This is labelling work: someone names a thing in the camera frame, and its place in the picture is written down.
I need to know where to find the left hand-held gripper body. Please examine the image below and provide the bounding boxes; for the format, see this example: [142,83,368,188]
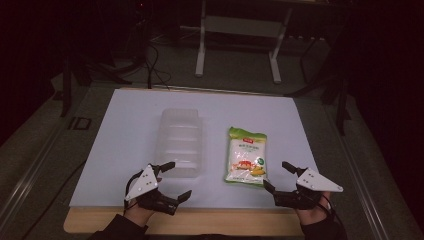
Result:
[123,162,181,216]

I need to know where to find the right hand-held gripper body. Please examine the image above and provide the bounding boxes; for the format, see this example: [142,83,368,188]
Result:
[272,167,345,211]

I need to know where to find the clear plastic container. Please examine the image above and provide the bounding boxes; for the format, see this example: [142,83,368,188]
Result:
[154,107,204,179]

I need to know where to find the green and white food bag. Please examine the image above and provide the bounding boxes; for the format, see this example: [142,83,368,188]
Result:
[224,126,269,187]

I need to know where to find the person's left hand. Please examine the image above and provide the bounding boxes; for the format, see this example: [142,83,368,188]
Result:
[123,198,157,229]

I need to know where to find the person's right hand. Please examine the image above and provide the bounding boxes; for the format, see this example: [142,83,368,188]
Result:
[294,191,333,227]

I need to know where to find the wooden table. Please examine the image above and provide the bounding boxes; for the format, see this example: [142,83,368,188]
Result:
[63,86,306,238]

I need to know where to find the white table mat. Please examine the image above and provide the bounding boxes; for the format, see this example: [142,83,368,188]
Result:
[68,87,320,210]

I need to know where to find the black stand leg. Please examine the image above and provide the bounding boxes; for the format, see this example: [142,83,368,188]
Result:
[59,49,74,118]
[319,39,353,136]

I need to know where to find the white metal stand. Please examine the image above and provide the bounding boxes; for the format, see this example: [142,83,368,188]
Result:
[194,0,295,85]

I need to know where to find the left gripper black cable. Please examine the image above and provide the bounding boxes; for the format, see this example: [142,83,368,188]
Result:
[123,169,145,216]

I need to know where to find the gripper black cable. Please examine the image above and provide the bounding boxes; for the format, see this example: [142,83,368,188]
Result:
[123,169,145,216]
[319,194,345,229]

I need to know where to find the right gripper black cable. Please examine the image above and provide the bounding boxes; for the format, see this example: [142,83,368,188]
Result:
[319,194,345,229]

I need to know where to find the metal floor rail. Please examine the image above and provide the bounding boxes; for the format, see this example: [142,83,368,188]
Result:
[0,123,68,229]
[323,102,392,240]

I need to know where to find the thin black floor cable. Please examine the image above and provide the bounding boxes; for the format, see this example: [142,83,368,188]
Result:
[20,160,88,240]

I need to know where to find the black floor cables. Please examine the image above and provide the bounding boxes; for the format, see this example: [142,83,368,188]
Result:
[143,42,173,91]

